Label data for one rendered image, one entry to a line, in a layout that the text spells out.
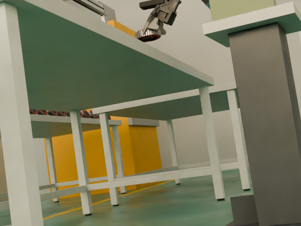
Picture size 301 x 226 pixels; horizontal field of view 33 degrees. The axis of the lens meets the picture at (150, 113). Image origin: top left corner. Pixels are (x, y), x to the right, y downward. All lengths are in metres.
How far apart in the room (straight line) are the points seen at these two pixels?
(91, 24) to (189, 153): 6.03
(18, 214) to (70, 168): 4.93
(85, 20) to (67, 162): 4.67
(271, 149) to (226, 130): 5.54
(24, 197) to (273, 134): 0.97
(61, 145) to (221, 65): 2.66
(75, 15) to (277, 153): 0.84
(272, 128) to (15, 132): 0.97
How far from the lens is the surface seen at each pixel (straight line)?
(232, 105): 3.57
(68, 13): 1.41
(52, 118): 4.03
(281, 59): 1.83
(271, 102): 1.82
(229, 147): 7.35
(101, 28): 1.60
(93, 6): 2.55
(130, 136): 5.78
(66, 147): 6.10
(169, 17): 2.20
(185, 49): 7.59
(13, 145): 1.17
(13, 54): 1.19
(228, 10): 1.89
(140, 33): 2.21
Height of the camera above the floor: 0.30
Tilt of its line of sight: 5 degrees up
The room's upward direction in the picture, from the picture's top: 8 degrees counter-clockwise
